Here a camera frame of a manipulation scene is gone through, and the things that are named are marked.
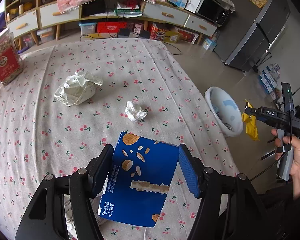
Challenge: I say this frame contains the green white bag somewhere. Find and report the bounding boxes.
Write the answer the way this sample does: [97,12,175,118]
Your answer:
[114,1,143,18]

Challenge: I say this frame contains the flat red gift box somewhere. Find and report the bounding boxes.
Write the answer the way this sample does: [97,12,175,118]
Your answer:
[97,22,127,34]

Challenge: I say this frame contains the blue white carton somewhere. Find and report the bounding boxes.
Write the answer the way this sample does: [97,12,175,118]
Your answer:
[202,36,218,50]

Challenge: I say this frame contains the grey refrigerator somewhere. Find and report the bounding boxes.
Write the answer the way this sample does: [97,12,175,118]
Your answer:
[213,0,292,73]

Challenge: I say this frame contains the white plastic trash bin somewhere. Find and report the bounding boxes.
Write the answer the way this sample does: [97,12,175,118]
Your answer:
[204,87,244,137]

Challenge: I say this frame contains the black microwave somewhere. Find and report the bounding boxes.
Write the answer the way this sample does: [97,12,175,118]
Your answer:
[195,0,229,25]

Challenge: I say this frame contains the crumpled white tissue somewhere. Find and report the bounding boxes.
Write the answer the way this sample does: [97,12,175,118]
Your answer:
[124,101,148,122]

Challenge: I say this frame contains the red printed box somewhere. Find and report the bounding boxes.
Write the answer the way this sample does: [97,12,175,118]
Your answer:
[180,29,199,44]

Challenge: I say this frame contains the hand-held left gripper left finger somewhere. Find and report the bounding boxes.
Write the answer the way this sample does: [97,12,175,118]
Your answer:
[15,144,115,240]

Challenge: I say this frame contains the black cloth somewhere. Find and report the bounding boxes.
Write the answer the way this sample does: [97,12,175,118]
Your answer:
[81,0,107,17]

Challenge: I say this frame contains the crumpled white packet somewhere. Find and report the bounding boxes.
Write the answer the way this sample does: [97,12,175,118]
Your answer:
[53,71,103,107]

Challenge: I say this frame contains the stack of blue white boxes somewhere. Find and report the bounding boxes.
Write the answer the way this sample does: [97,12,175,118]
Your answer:
[257,64,282,94]

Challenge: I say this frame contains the yellow snack wrapper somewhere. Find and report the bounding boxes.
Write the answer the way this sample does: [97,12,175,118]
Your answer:
[241,100,260,141]

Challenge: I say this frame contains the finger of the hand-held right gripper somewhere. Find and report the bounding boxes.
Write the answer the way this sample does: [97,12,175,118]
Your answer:
[244,106,262,122]

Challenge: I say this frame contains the cherry print tablecloth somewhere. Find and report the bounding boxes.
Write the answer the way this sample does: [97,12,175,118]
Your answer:
[0,38,240,240]

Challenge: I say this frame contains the yellow cardboard box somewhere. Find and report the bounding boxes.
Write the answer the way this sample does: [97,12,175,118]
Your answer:
[164,30,182,43]

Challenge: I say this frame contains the red label clear jar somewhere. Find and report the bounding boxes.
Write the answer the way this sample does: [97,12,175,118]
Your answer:
[0,27,24,84]

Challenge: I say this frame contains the white paper bag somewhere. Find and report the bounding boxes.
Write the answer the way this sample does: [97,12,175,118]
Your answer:
[185,0,207,13]

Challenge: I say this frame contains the clear storage box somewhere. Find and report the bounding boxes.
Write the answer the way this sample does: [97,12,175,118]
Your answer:
[37,29,53,43]
[79,22,97,35]

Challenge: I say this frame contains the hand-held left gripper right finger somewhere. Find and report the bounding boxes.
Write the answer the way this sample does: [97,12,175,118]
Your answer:
[178,144,269,240]

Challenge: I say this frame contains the wooden shelf unit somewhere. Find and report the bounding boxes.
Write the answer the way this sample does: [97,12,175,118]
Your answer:
[4,0,50,45]

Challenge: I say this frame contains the black power cable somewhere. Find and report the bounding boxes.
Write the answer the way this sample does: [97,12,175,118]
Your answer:
[104,0,130,38]

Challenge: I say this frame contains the blue biscuit box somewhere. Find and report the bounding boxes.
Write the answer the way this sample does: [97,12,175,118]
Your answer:
[97,131,180,228]

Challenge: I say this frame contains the long white drawer cabinet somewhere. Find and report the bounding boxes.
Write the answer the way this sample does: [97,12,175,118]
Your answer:
[37,0,222,45]

